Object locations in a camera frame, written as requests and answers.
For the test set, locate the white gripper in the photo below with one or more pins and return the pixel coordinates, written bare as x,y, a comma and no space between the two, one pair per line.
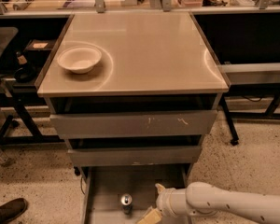
163,200

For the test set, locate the redbull can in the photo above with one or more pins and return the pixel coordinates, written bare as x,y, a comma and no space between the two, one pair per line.
126,201

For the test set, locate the grey middle drawer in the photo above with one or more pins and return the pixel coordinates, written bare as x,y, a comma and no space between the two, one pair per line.
133,156

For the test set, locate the open grey bottom drawer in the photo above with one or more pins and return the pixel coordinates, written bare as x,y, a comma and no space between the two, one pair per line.
105,186

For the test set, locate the grey top drawer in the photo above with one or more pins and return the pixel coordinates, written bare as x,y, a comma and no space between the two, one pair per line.
113,125

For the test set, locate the grey drawer cabinet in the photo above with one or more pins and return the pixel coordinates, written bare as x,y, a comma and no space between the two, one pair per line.
151,62

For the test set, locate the brown shoe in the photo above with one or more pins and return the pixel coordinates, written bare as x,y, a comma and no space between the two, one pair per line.
12,210

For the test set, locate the grey bench right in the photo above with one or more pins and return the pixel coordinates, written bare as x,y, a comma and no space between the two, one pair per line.
252,79

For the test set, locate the white paper bowl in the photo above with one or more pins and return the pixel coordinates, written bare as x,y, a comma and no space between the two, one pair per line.
79,59

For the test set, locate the black table frame left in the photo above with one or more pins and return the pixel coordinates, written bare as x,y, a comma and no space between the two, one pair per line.
18,96

